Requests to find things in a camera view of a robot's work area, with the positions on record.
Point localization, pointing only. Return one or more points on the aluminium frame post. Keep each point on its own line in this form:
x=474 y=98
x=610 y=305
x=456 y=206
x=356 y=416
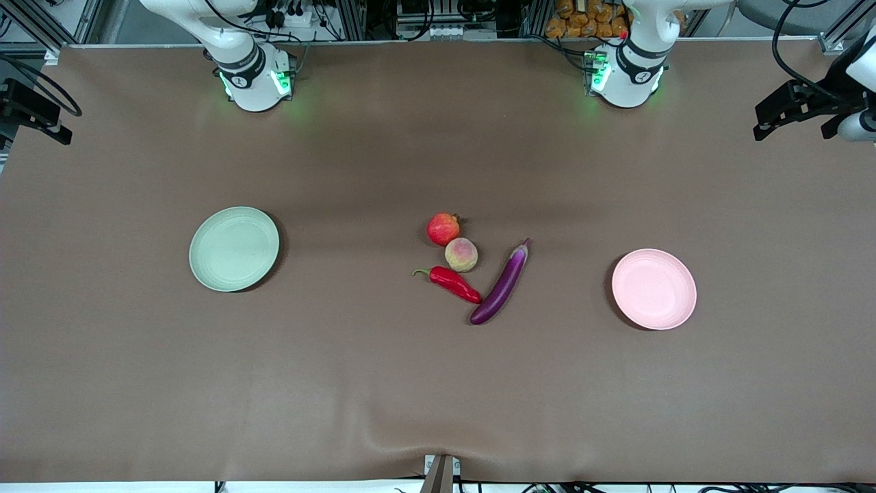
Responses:
x=350 y=20

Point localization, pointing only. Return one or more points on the purple eggplant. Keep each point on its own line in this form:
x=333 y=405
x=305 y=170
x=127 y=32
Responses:
x=503 y=284

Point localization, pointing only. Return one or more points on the bag of orange snacks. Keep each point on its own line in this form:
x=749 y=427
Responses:
x=582 y=24

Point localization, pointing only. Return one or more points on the aluminium frame rail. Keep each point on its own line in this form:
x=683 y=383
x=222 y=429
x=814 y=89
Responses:
x=48 y=20
x=838 y=34

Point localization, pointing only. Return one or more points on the grey rounded object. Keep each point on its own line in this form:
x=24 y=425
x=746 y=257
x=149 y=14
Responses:
x=780 y=17

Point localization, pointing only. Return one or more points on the metal table edge bracket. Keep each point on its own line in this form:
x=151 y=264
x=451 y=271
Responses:
x=440 y=476

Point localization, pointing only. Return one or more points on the yellow pink peach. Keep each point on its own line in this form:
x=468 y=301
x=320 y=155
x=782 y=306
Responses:
x=461 y=255

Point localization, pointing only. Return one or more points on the green round plate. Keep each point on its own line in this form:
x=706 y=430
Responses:
x=234 y=249

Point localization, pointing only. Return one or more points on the white power strip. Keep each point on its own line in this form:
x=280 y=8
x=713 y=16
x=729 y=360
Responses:
x=294 y=19

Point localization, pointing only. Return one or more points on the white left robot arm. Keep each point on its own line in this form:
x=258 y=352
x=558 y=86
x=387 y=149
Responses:
x=629 y=75

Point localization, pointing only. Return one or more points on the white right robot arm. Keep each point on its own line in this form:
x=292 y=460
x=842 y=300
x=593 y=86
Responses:
x=250 y=75

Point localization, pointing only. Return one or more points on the red chili pepper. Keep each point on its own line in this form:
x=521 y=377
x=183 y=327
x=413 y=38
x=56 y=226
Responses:
x=452 y=281

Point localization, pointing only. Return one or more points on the red pomegranate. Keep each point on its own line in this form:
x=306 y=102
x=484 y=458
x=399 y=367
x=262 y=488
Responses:
x=443 y=230

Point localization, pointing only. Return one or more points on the brown table cloth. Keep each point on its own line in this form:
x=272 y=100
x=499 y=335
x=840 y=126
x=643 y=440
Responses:
x=438 y=383

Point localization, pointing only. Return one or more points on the pink round plate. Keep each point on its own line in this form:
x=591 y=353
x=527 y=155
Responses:
x=653 y=289

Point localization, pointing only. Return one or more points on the white socket strip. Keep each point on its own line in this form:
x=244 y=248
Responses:
x=438 y=31

